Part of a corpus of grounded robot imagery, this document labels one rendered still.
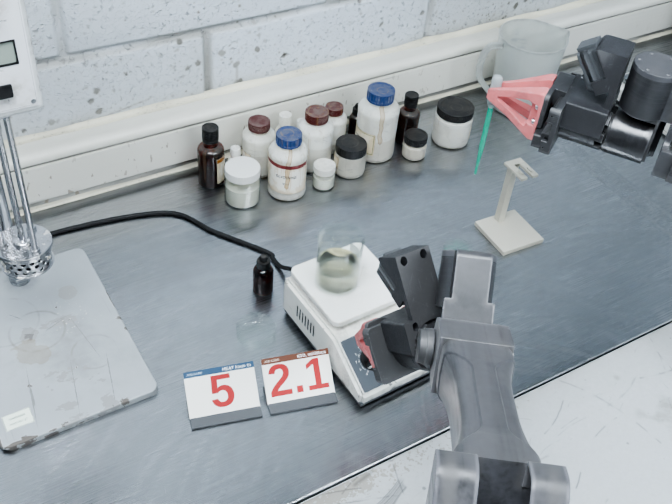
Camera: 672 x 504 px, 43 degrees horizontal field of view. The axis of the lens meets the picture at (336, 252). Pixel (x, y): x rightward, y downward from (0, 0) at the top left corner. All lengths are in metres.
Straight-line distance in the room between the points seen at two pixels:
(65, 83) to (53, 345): 0.40
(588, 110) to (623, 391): 0.40
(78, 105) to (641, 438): 0.94
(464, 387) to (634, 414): 0.55
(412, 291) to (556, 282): 0.50
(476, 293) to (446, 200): 0.62
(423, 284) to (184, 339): 0.42
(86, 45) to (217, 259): 0.37
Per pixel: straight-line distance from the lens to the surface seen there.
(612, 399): 1.23
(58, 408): 1.14
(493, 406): 0.68
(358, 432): 1.11
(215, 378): 1.11
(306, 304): 1.15
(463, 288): 0.85
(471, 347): 0.76
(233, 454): 1.08
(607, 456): 1.17
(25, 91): 0.90
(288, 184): 1.39
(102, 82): 1.38
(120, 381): 1.15
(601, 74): 1.05
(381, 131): 1.47
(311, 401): 1.13
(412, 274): 0.89
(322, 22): 1.51
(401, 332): 0.90
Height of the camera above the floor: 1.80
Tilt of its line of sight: 43 degrees down
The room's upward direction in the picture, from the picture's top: 6 degrees clockwise
